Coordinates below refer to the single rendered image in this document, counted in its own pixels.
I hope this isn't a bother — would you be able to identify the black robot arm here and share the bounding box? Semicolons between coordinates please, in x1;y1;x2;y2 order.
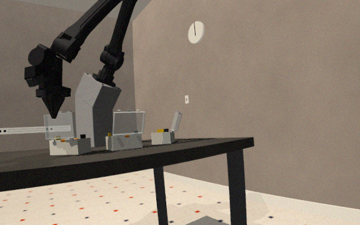
24;0;137;89

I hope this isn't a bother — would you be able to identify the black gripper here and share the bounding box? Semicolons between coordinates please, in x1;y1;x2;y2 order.
36;74;71;119

